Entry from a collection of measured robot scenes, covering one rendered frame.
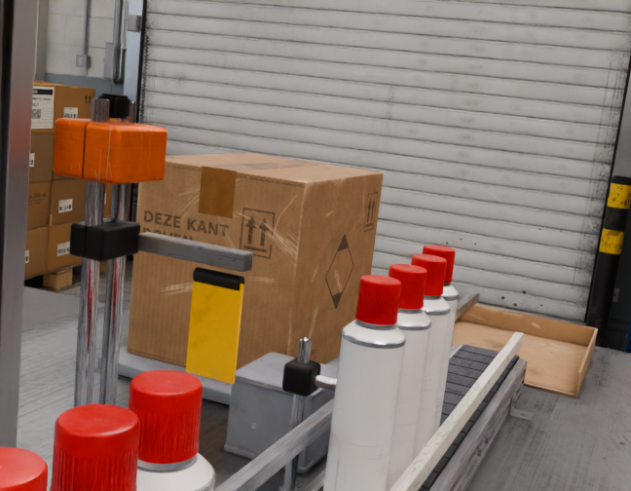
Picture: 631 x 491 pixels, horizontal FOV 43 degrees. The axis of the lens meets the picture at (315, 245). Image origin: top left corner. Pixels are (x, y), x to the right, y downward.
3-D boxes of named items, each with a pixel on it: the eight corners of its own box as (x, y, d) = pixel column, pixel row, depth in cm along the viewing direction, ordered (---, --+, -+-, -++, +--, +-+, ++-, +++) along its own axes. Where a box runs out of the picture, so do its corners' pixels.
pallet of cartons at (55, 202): (-4, 315, 401) (6, 80, 381) (-139, 285, 425) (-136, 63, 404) (123, 273, 515) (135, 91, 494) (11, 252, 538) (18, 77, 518)
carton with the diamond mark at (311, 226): (282, 394, 102) (306, 181, 97) (125, 353, 111) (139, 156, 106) (363, 339, 129) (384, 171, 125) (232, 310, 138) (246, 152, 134)
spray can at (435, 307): (420, 477, 76) (449, 266, 73) (368, 463, 78) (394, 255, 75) (434, 458, 81) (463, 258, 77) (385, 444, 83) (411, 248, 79)
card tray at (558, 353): (576, 397, 119) (580, 372, 118) (408, 358, 129) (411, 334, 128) (594, 349, 146) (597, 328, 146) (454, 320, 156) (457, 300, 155)
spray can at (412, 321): (397, 507, 70) (429, 277, 67) (343, 489, 72) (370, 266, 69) (415, 483, 75) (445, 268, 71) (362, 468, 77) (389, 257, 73)
